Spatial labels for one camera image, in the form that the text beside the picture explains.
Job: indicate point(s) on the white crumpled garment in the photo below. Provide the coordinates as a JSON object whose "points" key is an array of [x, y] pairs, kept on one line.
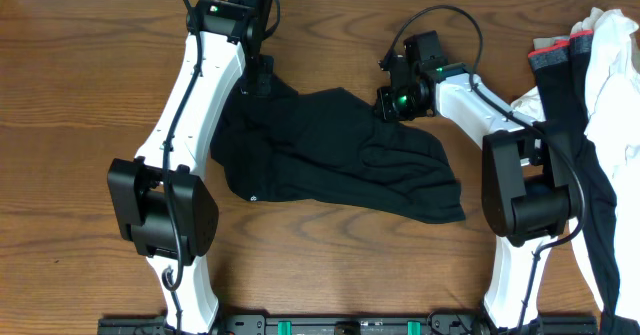
{"points": [[612, 101]]}

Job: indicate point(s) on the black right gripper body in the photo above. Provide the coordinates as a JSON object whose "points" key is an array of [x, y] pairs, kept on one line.
{"points": [[400, 105]]}

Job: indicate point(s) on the black t-shirt white logo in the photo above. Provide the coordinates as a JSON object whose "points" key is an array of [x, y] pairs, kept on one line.
{"points": [[328, 146]]}

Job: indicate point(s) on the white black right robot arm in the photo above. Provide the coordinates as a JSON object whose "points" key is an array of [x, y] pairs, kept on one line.
{"points": [[530, 188]]}

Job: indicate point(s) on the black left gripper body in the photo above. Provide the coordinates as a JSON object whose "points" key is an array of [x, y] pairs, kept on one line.
{"points": [[258, 75]]}

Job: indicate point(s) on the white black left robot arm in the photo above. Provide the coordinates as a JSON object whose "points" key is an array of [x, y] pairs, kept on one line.
{"points": [[161, 203]]}

